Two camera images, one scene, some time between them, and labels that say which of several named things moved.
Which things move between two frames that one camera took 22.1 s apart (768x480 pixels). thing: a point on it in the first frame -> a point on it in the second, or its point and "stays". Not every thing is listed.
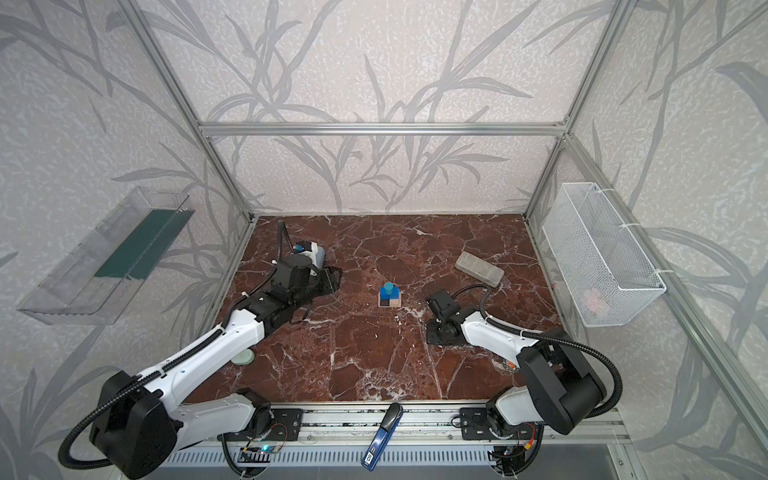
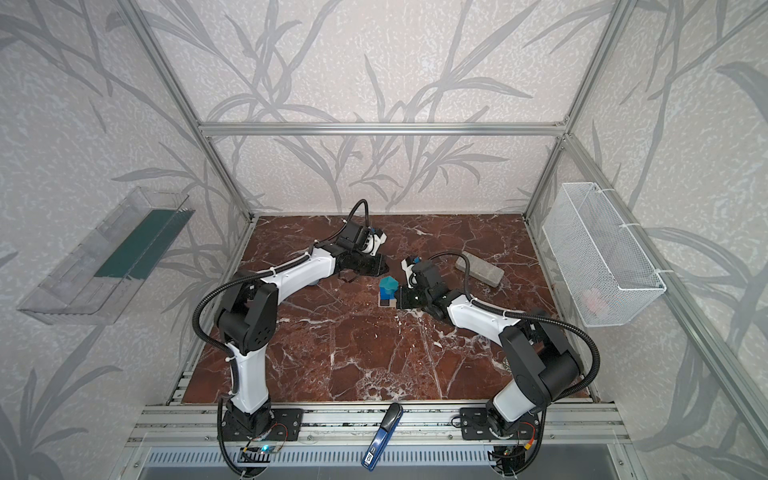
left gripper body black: [318, 279] -> [372, 264]
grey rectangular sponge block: [480, 269] stays
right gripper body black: [441, 327] -> [414, 294]
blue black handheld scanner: [382, 437] stays
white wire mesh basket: [602, 260] stays
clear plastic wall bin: [99, 282] stays
